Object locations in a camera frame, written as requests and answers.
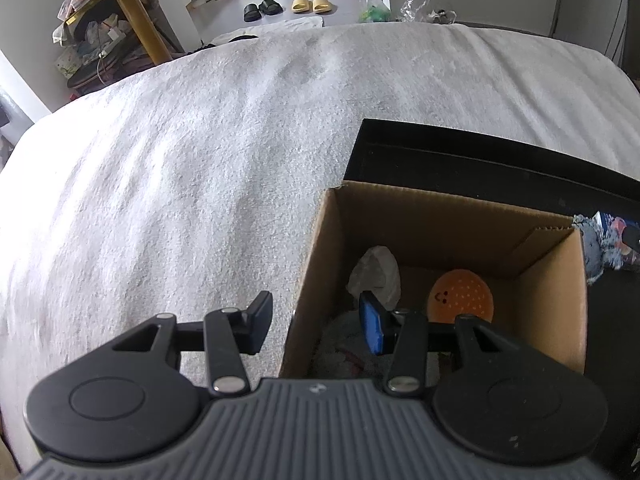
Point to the brown cardboard box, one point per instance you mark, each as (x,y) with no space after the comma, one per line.
(450,230)

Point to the green plastic bag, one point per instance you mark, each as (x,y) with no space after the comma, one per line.
(374,10)

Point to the orange hamburger squishy toy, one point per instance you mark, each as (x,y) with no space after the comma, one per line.
(462,295)

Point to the black shallow tray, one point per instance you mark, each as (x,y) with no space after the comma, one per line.
(500,160)

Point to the black slipper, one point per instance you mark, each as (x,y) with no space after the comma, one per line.
(251,12)
(271,6)

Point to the white floor mat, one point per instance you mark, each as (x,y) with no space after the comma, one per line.
(280,27)

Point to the clear plastic bag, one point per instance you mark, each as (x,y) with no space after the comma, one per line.
(422,7)

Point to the grey pink plush ball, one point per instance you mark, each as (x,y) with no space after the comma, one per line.
(340,355)

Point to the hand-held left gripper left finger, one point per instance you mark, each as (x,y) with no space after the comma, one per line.
(259,330)

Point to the yellow round table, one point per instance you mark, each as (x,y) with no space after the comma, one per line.
(142,25)

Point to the pile of clutter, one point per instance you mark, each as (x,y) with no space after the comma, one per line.
(95,45)

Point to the white fluffy blanket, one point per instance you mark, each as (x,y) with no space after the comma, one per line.
(175,185)

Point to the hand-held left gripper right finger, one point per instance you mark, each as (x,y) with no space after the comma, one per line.
(374,327)

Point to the black cloth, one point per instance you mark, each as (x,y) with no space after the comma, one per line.
(235,40)

